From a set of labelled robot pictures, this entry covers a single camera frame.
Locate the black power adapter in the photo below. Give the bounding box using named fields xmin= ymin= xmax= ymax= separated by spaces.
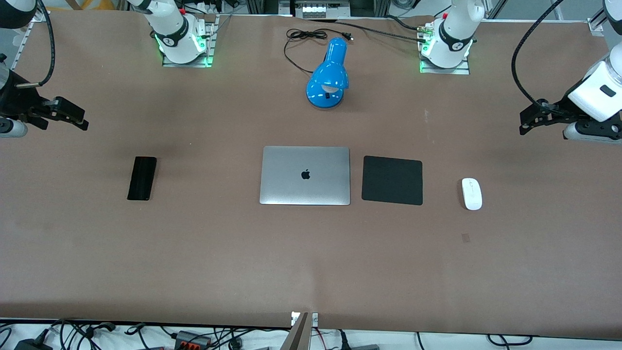
xmin=14 ymin=337 xmax=52 ymax=350

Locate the wooden post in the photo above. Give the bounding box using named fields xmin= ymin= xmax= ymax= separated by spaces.
xmin=279 ymin=313 xmax=311 ymax=350

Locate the silver closed laptop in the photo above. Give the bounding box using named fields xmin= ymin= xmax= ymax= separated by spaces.
xmin=259 ymin=145 xmax=351 ymax=206

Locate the white power strip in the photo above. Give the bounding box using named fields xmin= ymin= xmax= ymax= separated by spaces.
xmin=300 ymin=3 xmax=337 ymax=19

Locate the thick black braided cable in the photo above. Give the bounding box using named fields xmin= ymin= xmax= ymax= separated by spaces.
xmin=306 ymin=17 xmax=429 ymax=43

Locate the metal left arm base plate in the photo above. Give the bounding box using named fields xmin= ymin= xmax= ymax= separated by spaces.
xmin=419 ymin=24 xmax=471 ymax=75

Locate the blue desk lamp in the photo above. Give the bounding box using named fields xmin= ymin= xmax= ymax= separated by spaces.
xmin=306 ymin=37 xmax=349 ymax=109

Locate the white computer mouse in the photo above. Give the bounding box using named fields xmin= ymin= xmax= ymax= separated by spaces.
xmin=461 ymin=177 xmax=483 ymax=211

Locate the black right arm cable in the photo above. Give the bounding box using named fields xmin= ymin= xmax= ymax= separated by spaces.
xmin=16 ymin=0 xmax=56 ymax=88

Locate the black mouse pad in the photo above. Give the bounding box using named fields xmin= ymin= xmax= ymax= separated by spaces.
xmin=362 ymin=155 xmax=424 ymax=206

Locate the black lamp power cord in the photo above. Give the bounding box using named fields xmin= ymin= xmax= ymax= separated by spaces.
xmin=283 ymin=28 xmax=354 ymax=74

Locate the black smartphone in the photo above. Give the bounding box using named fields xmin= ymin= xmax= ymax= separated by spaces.
xmin=127 ymin=156 xmax=158 ymax=201

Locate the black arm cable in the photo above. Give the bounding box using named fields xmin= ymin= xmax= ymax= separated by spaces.
xmin=16 ymin=0 xmax=56 ymax=88
xmin=511 ymin=0 xmax=565 ymax=109

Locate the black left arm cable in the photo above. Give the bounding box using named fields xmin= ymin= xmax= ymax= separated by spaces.
xmin=511 ymin=0 xmax=565 ymax=109

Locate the grey orange connector block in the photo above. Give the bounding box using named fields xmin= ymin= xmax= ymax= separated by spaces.
xmin=174 ymin=330 xmax=213 ymax=349

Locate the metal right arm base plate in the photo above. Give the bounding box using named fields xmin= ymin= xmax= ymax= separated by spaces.
xmin=161 ymin=15 xmax=215 ymax=68

